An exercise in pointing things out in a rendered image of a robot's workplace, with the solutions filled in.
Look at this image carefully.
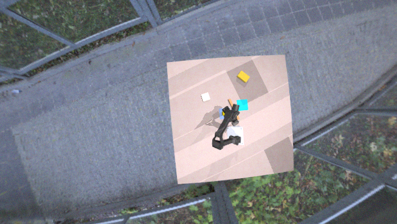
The yellow rectangular block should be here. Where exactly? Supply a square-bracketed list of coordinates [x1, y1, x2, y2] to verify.
[237, 71, 250, 82]

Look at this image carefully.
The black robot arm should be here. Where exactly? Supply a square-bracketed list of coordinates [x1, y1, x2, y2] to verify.
[212, 104, 241, 150]

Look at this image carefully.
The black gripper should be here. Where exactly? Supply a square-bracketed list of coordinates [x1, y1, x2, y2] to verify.
[222, 106, 239, 126]

